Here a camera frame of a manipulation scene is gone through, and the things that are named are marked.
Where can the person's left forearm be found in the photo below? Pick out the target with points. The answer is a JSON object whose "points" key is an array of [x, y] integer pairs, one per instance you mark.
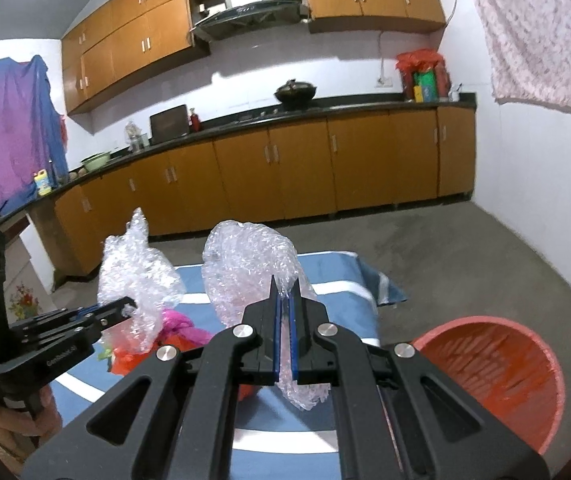
{"points": [[0, 435]]}

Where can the yellow detergent bottle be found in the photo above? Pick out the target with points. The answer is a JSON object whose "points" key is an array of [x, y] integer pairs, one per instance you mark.
{"points": [[43, 185]]}

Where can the red bag with boxes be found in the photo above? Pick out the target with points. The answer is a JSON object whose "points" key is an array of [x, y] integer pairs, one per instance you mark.
{"points": [[418, 62]]}

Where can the clear glass jar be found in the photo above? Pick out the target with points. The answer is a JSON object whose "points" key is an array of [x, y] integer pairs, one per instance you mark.
{"points": [[134, 137]]}

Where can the gas stove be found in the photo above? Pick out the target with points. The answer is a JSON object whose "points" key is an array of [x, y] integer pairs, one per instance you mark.
{"points": [[260, 116]]}

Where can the large clear bubble wrap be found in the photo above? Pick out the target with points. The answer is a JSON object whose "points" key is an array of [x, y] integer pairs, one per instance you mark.
{"points": [[245, 265]]}

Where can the dark brown board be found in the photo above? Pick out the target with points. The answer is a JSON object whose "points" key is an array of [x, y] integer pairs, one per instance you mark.
{"points": [[169, 122]]}

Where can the orange plastic bag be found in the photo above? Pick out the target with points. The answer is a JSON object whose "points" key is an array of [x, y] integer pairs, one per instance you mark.
{"points": [[123, 362]]}

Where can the pink floral hanging cloth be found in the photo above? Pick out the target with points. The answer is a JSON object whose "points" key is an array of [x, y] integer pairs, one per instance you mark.
{"points": [[540, 50]]}

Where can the green plastic bag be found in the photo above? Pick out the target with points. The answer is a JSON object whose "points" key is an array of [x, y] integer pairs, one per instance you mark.
{"points": [[104, 352]]}

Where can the blue white-striped blanket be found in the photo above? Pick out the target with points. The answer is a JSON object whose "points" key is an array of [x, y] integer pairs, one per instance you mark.
{"points": [[335, 275]]}

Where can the small cup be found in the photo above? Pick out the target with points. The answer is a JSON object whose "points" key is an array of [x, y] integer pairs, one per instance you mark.
{"points": [[454, 94]]}

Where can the green basin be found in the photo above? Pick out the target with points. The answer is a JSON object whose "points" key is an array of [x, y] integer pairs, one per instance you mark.
{"points": [[96, 161]]}

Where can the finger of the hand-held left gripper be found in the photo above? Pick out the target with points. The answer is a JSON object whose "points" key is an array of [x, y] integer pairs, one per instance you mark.
{"points": [[90, 311], [105, 322]]}

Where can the long brown upper cabinets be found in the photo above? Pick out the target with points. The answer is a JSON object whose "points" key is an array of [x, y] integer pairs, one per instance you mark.
{"points": [[130, 35]]}

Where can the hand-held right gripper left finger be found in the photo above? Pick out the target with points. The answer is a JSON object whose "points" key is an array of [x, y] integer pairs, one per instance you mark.
{"points": [[276, 340]]}

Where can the red bottle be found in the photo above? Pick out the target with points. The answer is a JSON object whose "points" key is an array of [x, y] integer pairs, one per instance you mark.
{"points": [[195, 121]]}

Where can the purple blue hanging cloth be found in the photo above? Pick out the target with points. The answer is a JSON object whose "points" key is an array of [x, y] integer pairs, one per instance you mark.
{"points": [[10, 130]]}

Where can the black kitchen countertop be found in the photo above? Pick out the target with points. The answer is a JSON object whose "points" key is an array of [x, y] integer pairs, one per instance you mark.
{"points": [[365, 103]]}

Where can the white cabinet with flower sticker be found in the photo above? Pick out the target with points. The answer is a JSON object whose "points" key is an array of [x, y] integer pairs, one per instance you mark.
{"points": [[30, 270]]}

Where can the brown lower kitchen cabinets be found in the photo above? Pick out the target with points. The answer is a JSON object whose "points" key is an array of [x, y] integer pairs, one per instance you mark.
{"points": [[300, 170]]}

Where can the small clear bubble wrap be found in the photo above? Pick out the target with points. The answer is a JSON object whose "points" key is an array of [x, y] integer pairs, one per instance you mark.
{"points": [[135, 275]]}

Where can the range hood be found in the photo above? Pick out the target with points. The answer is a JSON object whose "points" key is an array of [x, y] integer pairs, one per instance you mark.
{"points": [[245, 12]]}

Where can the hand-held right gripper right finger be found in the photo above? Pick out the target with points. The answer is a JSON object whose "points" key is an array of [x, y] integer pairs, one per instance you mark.
{"points": [[293, 340]]}

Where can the black wok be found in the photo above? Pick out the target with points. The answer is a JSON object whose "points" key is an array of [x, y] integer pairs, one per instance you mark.
{"points": [[295, 94]]}

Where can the pink plastic bag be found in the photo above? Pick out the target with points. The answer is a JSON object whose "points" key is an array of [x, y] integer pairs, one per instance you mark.
{"points": [[180, 327]]}

